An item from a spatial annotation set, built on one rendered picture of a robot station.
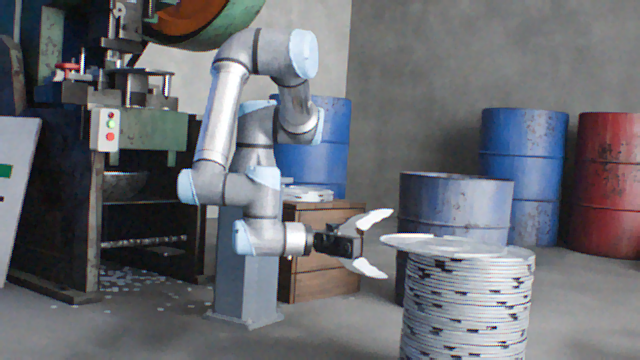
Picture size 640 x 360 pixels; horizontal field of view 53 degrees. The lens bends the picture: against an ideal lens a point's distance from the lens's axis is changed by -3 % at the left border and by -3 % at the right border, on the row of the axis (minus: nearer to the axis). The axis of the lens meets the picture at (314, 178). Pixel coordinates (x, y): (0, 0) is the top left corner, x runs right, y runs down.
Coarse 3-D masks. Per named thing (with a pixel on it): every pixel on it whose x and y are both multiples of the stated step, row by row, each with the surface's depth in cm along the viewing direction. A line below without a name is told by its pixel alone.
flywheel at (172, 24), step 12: (180, 0) 275; (192, 0) 270; (204, 0) 266; (216, 0) 257; (228, 0) 254; (168, 12) 279; (180, 12) 275; (192, 12) 270; (204, 12) 261; (216, 12) 257; (156, 24) 278; (168, 24) 274; (180, 24) 269; (192, 24) 265; (204, 24) 261; (180, 36) 272; (192, 36) 272
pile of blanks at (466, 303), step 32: (416, 256) 147; (416, 288) 146; (448, 288) 140; (480, 288) 138; (512, 288) 140; (416, 320) 146; (448, 320) 140; (480, 320) 138; (512, 320) 141; (416, 352) 146; (448, 352) 140; (480, 352) 139; (512, 352) 141
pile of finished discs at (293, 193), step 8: (288, 192) 238; (296, 192) 238; (304, 192) 245; (312, 192) 248; (320, 192) 251; (328, 192) 254; (296, 200) 238; (304, 200) 239; (312, 200) 240; (320, 200) 245; (328, 200) 246
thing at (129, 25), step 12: (120, 0) 235; (132, 0) 240; (96, 12) 237; (108, 12) 233; (120, 12) 234; (132, 12) 240; (96, 24) 237; (108, 24) 233; (120, 24) 233; (132, 24) 237; (96, 36) 237; (108, 36) 233; (120, 36) 234; (132, 36) 238
